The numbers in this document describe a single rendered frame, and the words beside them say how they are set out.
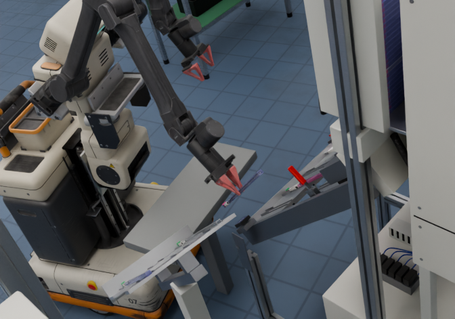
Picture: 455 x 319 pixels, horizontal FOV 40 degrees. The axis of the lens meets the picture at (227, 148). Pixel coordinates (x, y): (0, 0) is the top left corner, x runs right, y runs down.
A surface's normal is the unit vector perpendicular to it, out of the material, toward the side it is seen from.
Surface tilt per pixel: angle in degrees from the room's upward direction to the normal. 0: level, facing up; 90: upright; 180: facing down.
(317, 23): 90
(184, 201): 0
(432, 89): 90
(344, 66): 90
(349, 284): 0
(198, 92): 0
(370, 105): 90
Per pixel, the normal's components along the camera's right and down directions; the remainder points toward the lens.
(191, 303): 0.60, 0.40
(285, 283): -0.22, -0.76
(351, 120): -0.68, 0.57
